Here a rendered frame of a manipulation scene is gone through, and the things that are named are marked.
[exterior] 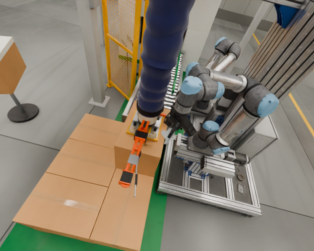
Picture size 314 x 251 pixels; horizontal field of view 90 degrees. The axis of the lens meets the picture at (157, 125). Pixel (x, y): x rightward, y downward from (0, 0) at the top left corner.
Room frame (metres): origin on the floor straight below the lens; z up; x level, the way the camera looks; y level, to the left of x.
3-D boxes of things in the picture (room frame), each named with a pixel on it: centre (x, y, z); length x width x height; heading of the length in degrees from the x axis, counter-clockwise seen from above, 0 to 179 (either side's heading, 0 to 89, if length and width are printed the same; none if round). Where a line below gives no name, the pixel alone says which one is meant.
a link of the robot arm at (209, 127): (0.86, -0.40, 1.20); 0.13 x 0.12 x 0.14; 29
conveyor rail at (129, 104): (2.50, 0.46, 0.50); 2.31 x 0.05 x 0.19; 1
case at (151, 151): (0.97, 0.10, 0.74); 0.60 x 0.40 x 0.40; 0
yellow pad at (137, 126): (0.98, 0.20, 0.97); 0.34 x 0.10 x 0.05; 0
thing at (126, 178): (0.38, 0.10, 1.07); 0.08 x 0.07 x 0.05; 0
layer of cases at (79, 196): (0.66, 0.39, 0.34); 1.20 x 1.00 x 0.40; 1
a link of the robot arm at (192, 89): (0.55, -0.09, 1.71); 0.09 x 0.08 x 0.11; 119
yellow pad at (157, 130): (0.99, 0.01, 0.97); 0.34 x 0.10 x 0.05; 0
